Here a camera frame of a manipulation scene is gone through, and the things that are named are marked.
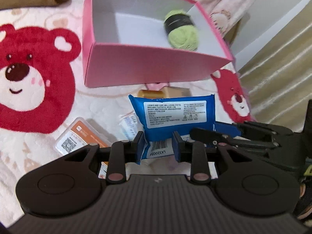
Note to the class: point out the pink cardboard box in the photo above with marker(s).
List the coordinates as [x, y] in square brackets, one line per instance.
[136, 61]

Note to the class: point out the foundation bottle with gold cap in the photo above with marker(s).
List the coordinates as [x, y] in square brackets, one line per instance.
[170, 92]

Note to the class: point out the wooden headboard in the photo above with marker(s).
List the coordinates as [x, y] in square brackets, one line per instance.
[232, 33]

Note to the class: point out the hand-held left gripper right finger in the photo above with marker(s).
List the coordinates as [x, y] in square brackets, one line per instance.
[176, 148]

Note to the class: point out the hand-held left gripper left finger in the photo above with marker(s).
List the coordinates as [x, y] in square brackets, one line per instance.
[140, 148]

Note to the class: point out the green yarn ball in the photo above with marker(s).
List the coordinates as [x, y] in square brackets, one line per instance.
[181, 29]

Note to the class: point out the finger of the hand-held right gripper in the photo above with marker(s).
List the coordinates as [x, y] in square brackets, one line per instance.
[226, 129]
[207, 135]

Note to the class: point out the beige curtain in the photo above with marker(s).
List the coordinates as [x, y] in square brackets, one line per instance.
[280, 78]

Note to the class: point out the blue wet wipes packet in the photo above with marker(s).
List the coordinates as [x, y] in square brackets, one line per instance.
[170, 112]

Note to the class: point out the red bear printed blanket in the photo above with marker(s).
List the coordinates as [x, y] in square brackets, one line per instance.
[97, 107]

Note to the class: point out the clear case with orange label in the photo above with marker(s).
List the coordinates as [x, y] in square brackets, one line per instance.
[78, 136]

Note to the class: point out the small white and blue packet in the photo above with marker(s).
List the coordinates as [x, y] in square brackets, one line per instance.
[128, 125]

